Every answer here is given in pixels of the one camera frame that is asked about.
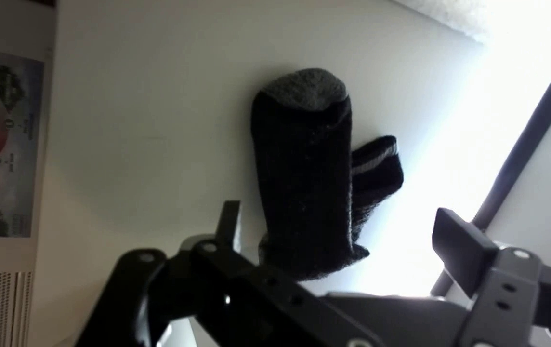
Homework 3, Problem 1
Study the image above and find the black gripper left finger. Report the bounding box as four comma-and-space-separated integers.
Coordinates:
214, 198, 244, 248

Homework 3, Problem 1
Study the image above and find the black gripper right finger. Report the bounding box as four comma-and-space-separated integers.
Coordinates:
429, 206, 503, 298

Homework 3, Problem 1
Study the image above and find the black sock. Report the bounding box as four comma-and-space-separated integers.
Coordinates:
250, 67, 406, 281

